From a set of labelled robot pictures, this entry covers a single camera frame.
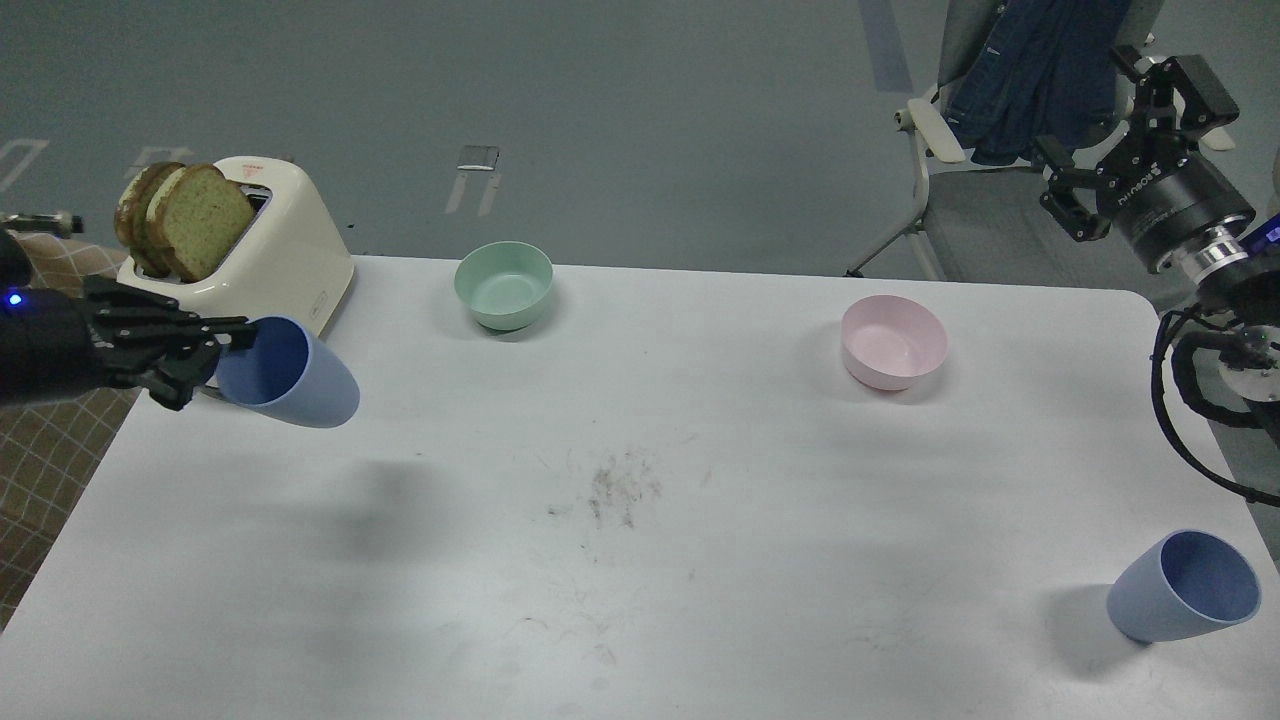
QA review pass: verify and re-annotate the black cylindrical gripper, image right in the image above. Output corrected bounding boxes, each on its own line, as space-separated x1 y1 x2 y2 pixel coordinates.
1036 45 1260 284

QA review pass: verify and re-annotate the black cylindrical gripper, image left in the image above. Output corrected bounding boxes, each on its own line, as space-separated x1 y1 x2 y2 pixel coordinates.
1 275 259 411

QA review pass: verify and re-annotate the blue cup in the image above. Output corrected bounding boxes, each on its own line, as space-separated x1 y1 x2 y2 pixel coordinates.
1105 529 1262 644
214 316 361 429

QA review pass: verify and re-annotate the rear bread slice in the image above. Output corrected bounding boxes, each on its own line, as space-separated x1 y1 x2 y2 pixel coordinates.
114 161 186 278

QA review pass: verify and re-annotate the bread slice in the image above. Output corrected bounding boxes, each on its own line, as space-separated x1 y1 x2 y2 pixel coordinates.
114 161 186 278
143 164 256 283

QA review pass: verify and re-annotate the blue denim jacket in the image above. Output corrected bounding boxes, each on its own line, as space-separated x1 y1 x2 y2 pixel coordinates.
943 1 1132 167

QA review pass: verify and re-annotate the front bread slice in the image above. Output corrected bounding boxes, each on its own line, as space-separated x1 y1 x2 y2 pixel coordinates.
143 164 256 283

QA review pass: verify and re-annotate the grey office chair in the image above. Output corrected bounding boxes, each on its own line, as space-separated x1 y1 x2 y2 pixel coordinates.
847 1 1192 310

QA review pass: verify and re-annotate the cream white toaster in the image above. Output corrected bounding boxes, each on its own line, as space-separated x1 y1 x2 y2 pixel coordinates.
116 156 355 334

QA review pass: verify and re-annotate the pink bowl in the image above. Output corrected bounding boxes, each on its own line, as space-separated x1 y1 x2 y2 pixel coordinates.
840 293 950 392

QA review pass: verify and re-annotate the green bowl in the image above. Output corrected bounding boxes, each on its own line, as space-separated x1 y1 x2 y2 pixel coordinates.
453 241 556 332

